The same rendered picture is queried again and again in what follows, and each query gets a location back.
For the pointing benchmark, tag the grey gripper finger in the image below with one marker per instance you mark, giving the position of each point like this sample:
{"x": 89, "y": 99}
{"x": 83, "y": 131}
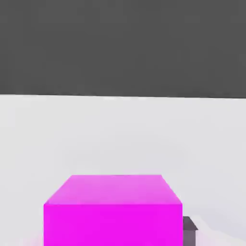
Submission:
{"x": 189, "y": 233}

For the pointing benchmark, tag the small magenta cube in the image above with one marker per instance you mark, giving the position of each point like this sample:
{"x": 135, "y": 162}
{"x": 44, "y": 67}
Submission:
{"x": 113, "y": 221}

